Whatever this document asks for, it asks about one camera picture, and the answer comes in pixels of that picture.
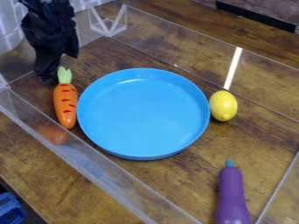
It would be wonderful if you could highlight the white sheer curtain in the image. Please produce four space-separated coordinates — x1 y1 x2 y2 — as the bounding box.
0 0 114 54

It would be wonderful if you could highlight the purple toy eggplant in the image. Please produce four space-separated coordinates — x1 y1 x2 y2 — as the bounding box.
217 159 253 224

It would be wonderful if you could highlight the dark wooden ledge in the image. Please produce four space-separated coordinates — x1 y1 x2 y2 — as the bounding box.
217 0 297 33

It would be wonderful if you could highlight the yellow toy lemon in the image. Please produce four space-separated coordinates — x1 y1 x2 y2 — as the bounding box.
210 90 239 122

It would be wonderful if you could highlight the blue round plate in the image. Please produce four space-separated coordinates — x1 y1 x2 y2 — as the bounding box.
78 68 211 160

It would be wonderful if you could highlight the blue plastic object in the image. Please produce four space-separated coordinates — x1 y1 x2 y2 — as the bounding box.
0 192 27 224

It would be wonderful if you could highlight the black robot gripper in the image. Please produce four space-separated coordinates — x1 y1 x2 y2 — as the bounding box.
19 0 80 81

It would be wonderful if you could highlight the clear acrylic enclosure wall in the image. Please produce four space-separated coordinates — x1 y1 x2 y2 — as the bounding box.
0 0 299 224

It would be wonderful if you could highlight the orange toy carrot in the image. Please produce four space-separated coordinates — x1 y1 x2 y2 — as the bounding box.
52 66 79 129

